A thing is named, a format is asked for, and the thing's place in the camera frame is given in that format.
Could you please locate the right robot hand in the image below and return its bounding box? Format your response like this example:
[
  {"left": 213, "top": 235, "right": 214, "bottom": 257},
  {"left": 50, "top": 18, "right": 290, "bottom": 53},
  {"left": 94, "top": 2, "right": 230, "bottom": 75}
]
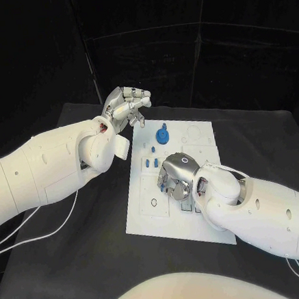
[{"left": 153, "top": 150, "right": 205, "bottom": 204}]

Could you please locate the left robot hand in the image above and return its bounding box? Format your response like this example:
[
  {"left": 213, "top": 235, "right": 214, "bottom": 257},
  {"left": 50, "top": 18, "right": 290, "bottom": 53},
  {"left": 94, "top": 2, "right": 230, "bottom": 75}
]
[{"left": 99, "top": 83, "right": 155, "bottom": 138}]

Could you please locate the white task board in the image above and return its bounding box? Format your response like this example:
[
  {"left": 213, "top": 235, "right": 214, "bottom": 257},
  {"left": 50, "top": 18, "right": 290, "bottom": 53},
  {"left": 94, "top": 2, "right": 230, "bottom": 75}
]
[{"left": 114, "top": 111, "right": 237, "bottom": 256}]

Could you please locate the blue gear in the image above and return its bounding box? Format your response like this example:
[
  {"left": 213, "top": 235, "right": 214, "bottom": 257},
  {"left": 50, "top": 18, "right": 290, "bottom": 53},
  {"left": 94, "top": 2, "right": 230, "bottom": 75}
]
[{"left": 154, "top": 122, "right": 171, "bottom": 146}]

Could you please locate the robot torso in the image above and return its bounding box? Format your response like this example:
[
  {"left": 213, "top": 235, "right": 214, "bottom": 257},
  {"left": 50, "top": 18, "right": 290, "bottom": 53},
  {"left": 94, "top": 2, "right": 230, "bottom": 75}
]
[{"left": 94, "top": 261, "right": 294, "bottom": 299}]

